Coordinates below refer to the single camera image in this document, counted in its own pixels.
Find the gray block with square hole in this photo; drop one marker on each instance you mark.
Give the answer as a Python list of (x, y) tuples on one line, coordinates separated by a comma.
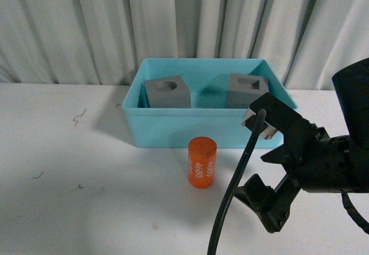
[(243, 89)]

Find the gray block with round hole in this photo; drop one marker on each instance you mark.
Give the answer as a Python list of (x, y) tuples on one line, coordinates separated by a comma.
[(167, 92)]

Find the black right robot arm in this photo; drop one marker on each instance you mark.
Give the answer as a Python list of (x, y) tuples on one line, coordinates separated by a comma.
[(351, 86)]

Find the pale gray-green curtain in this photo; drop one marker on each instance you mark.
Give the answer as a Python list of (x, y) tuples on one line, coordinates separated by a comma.
[(103, 42)]

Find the orange cylinder with white text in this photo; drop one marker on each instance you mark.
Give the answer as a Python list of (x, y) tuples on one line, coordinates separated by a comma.
[(202, 153)]

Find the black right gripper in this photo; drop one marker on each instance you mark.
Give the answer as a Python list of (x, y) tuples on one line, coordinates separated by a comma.
[(313, 161)]

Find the light blue plastic box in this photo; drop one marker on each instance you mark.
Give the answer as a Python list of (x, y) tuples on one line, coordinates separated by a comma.
[(207, 80)]

